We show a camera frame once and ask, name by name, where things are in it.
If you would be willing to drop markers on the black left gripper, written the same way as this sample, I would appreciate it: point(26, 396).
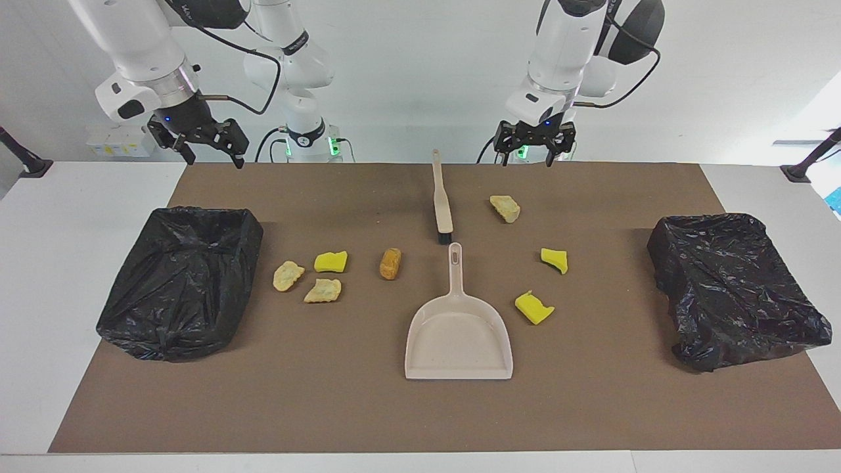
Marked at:
point(535, 133)

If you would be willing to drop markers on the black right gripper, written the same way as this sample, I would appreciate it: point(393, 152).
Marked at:
point(194, 121)

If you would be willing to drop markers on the tan sponge chunk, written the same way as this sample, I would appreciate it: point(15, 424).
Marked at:
point(506, 209)

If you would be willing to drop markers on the beige hand brush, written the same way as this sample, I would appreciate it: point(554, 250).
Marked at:
point(441, 203)

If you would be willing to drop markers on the yellow sponge piece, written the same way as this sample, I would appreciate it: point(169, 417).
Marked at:
point(330, 262)
point(533, 310)
point(555, 259)

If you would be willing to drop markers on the beige plastic dustpan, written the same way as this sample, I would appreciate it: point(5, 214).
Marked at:
point(460, 341)

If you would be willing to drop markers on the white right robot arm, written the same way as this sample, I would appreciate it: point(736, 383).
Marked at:
point(144, 39)

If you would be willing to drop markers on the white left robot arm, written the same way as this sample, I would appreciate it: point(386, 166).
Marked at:
point(558, 39)

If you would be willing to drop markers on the bin with black bag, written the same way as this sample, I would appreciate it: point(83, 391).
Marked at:
point(736, 289)
point(177, 289)

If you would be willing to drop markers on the white cardboard box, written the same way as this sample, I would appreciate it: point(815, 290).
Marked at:
point(118, 141)

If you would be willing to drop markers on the pale crumpled chip piece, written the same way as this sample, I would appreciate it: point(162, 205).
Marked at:
point(287, 276)
point(323, 291)

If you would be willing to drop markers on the brown peanut-shaped piece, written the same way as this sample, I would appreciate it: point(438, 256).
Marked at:
point(390, 264)

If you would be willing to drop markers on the brown table mat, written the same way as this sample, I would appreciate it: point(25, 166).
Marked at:
point(328, 394)

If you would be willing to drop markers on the blue object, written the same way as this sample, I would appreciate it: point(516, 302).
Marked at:
point(837, 200)

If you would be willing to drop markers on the black camera stand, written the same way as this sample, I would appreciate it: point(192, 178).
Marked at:
point(798, 172)
point(33, 165)

